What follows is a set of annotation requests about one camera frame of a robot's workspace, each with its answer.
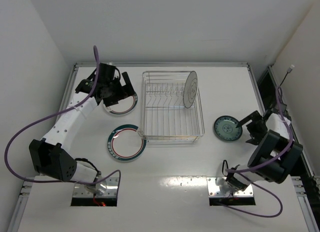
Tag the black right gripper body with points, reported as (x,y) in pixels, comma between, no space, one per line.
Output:
(251,128)

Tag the green blue patterned plate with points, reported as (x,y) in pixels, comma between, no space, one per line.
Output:
(226,128)

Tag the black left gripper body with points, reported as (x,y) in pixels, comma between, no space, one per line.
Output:
(122,93)

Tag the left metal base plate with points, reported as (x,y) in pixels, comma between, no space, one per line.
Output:
(106,189)

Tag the metal base plate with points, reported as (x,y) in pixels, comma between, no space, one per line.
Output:
(106,189)
(218,188)

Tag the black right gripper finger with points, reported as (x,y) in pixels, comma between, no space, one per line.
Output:
(253,141)
(254,116)

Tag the metal wire dish rack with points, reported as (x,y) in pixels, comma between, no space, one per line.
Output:
(164,118)

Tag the green red rimmed plate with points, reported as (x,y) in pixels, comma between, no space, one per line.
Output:
(125,144)
(123,106)

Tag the white grey patterned plate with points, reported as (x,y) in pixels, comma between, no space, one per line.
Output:
(190,89)

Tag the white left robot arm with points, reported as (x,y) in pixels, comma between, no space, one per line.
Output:
(50,155)

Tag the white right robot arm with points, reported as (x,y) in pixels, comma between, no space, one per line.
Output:
(272,160)

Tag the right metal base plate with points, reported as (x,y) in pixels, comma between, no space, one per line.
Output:
(218,188)

